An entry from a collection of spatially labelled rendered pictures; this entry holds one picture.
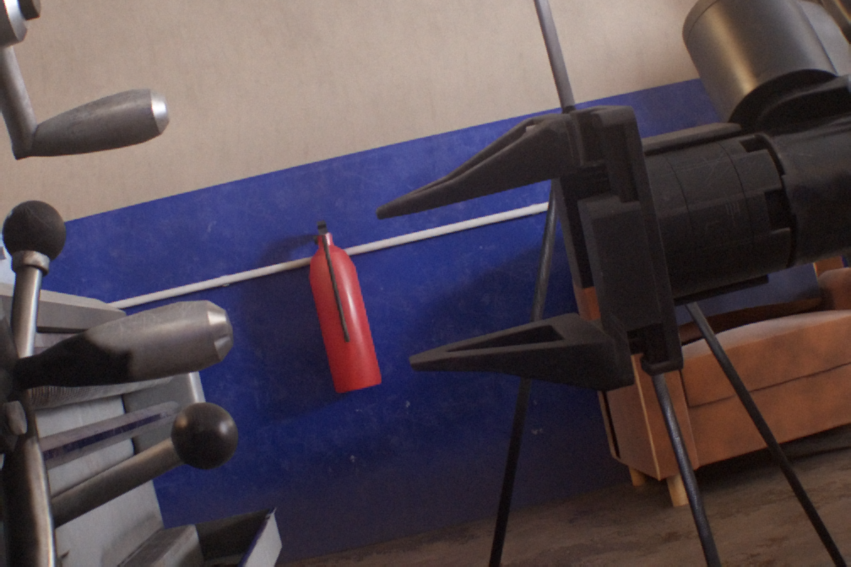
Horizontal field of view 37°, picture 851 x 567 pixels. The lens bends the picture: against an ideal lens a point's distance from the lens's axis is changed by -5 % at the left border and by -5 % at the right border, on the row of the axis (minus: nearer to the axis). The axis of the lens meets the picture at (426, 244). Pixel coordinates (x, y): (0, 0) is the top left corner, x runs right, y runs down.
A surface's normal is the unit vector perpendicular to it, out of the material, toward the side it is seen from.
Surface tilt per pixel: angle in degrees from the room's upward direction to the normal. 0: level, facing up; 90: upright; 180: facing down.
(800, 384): 90
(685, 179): 58
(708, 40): 75
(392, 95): 90
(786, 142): 45
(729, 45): 70
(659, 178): 53
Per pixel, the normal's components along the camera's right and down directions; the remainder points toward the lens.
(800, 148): -0.08, -0.59
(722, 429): 0.04, -0.07
